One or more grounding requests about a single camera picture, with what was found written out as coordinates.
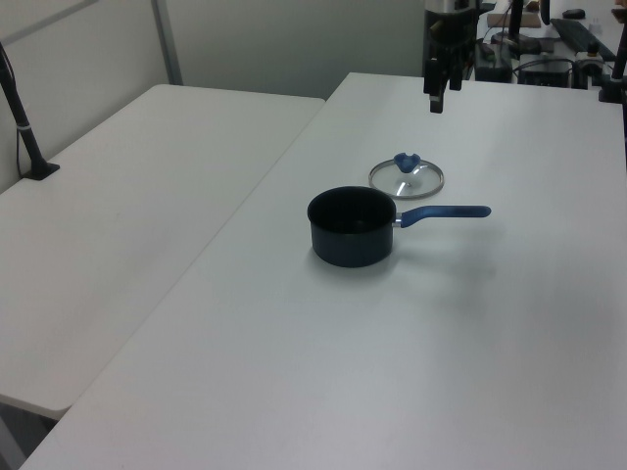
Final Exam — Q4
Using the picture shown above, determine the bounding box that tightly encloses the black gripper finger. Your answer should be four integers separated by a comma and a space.
448, 48, 464, 92
423, 58, 445, 115

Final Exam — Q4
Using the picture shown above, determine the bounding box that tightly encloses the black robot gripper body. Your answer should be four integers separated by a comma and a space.
423, 0, 480, 64

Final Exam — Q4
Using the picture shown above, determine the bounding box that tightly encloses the glass lid with blue knob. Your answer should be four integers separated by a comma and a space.
367, 152, 447, 201

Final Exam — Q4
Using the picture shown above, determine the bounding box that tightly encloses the dark blue saucepan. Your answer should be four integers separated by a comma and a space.
307, 186, 493, 269

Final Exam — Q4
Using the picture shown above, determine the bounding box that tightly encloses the black monitor stand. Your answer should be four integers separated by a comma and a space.
491, 0, 540, 56

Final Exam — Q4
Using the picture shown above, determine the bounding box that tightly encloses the black electronics box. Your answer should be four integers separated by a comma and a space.
517, 54, 574, 88

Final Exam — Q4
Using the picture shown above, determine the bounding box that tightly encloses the black keyboard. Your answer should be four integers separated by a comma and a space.
550, 18, 617, 60

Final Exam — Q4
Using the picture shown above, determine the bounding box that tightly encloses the black clamp mount pole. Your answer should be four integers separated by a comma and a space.
596, 0, 627, 105

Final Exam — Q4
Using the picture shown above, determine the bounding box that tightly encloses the grey partition frame post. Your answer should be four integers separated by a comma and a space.
150, 0, 184, 86

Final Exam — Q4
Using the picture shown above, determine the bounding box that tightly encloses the black camera stand pole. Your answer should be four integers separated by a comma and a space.
0, 41, 61, 181

